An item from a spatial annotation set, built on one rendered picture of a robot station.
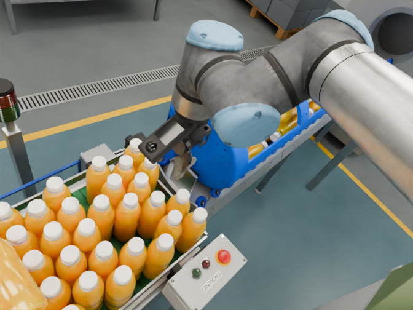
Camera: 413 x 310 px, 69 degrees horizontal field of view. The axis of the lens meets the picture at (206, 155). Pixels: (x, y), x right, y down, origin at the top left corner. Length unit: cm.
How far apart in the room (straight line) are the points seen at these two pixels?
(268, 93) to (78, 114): 226
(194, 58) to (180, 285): 53
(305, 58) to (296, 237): 205
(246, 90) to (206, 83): 7
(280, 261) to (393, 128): 198
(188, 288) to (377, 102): 60
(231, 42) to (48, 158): 196
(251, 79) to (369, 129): 17
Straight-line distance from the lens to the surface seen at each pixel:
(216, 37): 49
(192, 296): 79
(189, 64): 51
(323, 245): 251
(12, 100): 91
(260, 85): 43
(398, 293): 99
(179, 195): 87
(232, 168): 95
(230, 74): 45
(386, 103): 34
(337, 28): 45
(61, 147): 237
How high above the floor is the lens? 184
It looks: 48 degrees down
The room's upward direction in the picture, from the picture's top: 25 degrees clockwise
